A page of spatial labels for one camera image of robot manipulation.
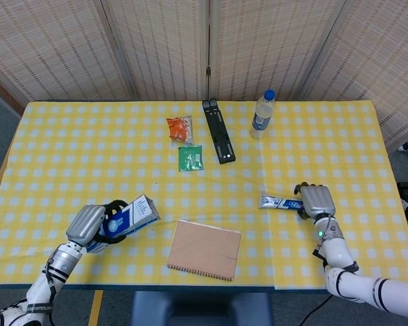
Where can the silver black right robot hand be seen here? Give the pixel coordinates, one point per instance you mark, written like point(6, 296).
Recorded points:
point(318, 200)

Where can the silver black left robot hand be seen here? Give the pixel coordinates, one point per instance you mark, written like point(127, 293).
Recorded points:
point(85, 224)

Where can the blue white milk carton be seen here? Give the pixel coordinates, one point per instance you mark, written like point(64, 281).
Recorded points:
point(139, 214)

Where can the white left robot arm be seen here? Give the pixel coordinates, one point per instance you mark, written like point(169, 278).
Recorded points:
point(59, 265)

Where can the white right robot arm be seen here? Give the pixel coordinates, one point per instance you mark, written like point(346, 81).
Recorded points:
point(336, 251)

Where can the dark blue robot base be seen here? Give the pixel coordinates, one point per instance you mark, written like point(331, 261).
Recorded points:
point(190, 309)

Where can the yellow white checked tablecloth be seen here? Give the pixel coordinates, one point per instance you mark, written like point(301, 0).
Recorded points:
point(88, 159)

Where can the clear bottle blue cap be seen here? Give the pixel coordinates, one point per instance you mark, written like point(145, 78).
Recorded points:
point(262, 119)

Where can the black folding stand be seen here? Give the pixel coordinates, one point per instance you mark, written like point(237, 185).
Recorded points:
point(219, 132)

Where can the brown spiral notebook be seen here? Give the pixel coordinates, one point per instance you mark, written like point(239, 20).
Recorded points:
point(205, 249)

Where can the green foil sachet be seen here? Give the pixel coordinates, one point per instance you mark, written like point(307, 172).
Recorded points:
point(190, 158)

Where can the orange white snack packet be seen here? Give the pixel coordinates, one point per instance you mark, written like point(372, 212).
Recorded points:
point(180, 129)

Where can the brass screen hinge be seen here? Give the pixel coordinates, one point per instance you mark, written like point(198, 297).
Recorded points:
point(208, 70)

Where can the woven folding screen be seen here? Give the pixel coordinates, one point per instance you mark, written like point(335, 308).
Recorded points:
point(54, 51)

